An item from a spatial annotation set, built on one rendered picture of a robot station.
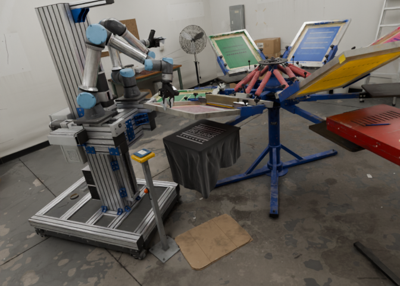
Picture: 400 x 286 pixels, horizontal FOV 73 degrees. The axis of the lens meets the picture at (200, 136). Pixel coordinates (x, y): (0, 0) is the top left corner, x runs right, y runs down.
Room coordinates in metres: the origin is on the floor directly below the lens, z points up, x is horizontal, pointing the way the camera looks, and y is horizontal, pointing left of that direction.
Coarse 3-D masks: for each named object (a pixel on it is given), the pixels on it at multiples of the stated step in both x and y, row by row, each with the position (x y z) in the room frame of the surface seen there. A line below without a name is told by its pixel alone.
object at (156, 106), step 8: (144, 104) 2.05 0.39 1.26; (152, 104) 2.01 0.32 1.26; (176, 104) 2.23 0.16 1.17; (184, 104) 2.29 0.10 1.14; (192, 104) 2.35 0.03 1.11; (200, 104) 2.42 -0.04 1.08; (168, 112) 1.82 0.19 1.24; (176, 112) 1.76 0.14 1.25; (184, 112) 1.71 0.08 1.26; (192, 112) 1.69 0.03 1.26; (200, 112) 1.70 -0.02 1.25; (208, 112) 1.72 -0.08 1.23; (216, 112) 1.76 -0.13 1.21; (224, 112) 1.82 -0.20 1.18; (232, 112) 1.88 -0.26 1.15
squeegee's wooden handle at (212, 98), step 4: (208, 96) 2.34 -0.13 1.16; (212, 96) 2.30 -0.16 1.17; (216, 96) 2.27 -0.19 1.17; (220, 96) 2.24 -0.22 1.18; (224, 96) 2.21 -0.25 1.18; (208, 100) 2.33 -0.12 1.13; (212, 100) 2.29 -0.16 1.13; (216, 100) 2.26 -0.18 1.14; (220, 100) 2.23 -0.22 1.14; (224, 100) 2.19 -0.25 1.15; (228, 100) 2.17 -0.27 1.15; (232, 100) 2.13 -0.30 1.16; (236, 100) 2.10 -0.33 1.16; (224, 104) 2.19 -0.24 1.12; (228, 104) 2.16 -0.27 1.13; (232, 104) 2.13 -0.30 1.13
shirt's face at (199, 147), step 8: (200, 120) 2.34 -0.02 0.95; (208, 120) 2.31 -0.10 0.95; (184, 128) 2.19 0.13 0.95; (224, 128) 2.07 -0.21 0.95; (232, 128) 2.05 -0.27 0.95; (168, 136) 2.07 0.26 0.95; (176, 136) 2.05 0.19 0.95; (216, 136) 1.94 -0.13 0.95; (224, 136) 1.92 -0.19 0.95; (184, 144) 1.87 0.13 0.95; (192, 144) 1.85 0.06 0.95; (200, 144) 1.83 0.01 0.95; (208, 144) 1.81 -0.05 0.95
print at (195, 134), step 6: (198, 126) 2.20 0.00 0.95; (204, 126) 2.18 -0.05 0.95; (210, 126) 2.16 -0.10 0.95; (186, 132) 2.11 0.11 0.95; (192, 132) 2.09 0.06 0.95; (198, 132) 2.07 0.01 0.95; (204, 132) 2.05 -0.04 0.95; (210, 132) 2.04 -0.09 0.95; (216, 132) 2.02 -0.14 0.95; (222, 132) 2.00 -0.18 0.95; (186, 138) 1.99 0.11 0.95; (192, 138) 1.97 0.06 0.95; (198, 138) 1.95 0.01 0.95; (204, 138) 1.94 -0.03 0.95; (210, 138) 1.92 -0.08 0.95
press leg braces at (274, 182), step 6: (282, 144) 2.80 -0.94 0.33; (264, 150) 2.77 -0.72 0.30; (288, 150) 2.81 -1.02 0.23; (258, 156) 2.77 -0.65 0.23; (300, 156) 2.85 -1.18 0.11; (258, 162) 2.73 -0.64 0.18; (276, 162) 2.61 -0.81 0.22; (252, 168) 2.72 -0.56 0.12; (276, 168) 2.55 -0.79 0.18; (246, 174) 2.70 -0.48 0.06; (276, 174) 2.51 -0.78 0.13; (276, 180) 2.48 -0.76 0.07
